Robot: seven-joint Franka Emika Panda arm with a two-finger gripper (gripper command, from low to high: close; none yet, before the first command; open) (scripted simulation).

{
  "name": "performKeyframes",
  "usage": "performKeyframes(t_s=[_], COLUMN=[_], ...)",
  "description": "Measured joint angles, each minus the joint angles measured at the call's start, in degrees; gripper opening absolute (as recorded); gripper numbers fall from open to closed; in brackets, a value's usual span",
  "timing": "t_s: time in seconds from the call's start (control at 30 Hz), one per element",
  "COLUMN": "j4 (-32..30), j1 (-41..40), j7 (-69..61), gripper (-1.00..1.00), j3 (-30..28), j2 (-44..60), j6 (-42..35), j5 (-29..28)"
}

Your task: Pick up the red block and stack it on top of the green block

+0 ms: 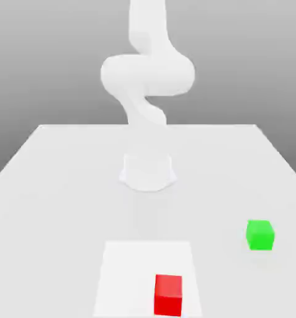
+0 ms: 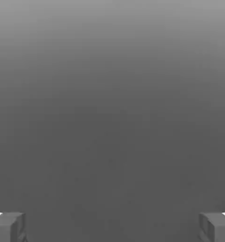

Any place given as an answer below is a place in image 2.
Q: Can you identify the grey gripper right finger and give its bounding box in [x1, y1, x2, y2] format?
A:
[198, 211, 225, 242]

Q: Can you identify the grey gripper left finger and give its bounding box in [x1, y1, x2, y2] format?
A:
[0, 211, 28, 242]

